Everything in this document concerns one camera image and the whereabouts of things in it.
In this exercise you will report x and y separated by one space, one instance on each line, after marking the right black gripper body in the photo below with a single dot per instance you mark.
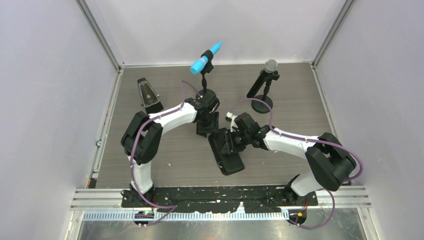
237 141

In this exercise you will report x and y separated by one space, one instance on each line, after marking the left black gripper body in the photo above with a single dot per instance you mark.
209 125

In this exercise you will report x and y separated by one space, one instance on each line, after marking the black zip tool case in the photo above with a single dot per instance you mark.
228 163

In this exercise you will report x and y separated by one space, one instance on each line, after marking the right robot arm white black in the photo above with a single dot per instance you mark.
330 163

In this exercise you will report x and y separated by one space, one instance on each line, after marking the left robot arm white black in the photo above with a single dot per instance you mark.
142 137

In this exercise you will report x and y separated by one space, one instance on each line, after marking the left black microphone stand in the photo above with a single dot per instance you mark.
204 84

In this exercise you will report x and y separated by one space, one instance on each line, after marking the black microphone stand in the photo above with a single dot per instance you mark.
204 84
259 102

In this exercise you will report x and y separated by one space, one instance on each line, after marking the right black microphone stand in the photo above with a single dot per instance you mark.
259 102

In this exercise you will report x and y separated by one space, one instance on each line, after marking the blue microphone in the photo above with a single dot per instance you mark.
204 64

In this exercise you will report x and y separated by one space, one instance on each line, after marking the black metronome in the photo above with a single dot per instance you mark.
150 99

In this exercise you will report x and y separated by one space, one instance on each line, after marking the black silver microphone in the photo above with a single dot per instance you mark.
269 72

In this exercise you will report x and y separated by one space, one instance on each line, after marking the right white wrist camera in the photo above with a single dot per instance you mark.
230 117

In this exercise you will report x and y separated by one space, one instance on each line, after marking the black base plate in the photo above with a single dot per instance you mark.
216 199

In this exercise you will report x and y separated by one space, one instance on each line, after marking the aluminium rail front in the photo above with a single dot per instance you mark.
106 205

